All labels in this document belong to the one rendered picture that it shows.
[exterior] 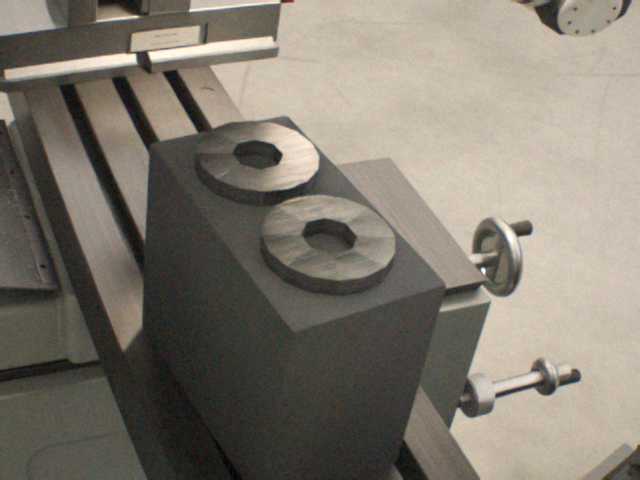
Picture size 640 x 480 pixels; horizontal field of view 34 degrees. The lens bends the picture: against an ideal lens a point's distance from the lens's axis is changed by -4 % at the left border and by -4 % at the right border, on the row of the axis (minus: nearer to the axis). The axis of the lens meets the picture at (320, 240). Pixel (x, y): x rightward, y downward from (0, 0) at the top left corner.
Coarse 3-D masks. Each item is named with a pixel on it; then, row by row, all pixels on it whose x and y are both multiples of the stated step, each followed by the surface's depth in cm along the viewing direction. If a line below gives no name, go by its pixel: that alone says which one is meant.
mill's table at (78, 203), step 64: (64, 128) 114; (128, 128) 115; (192, 128) 117; (64, 192) 105; (128, 192) 106; (64, 256) 108; (128, 256) 99; (128, 320) 92; (128, 384) 89; (192, 448) 82; (448, 448) 86
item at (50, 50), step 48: (0, 0) 121; (48, 0) 122; (96, 0) 117; (192, 0) 125; (240, 0) 127; (0, 48) 115; (48, 48) 118; (96, 48) 121; (144, 48) 124; (192, 48) 126; (240, 48) 129
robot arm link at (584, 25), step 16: (576, 0) 110; (592, 0) 110; (608, 0) 111; (624, 0) 112; (560, 16) 112; (576, 16) 112; (592, 16) 113; (608, 16) 113; (576, 32) 114; (592, 32) 115
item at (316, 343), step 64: (256, 128) 81; (192, 192) 76; (256, 192) 75; (320, 192) 78; (192, 256) 78; (256, 256) 72; (320, 256) 70; (384, 256) 71; (192, 320) 81; (256, 320) 71; (320, 320) 68; (384, 320) 71; (192, 384) 84; (256, 384) 73; (320, 384) 71; (384, 384) 76; (256, 448) 76; (320, 448) 76; (384, 448) 81
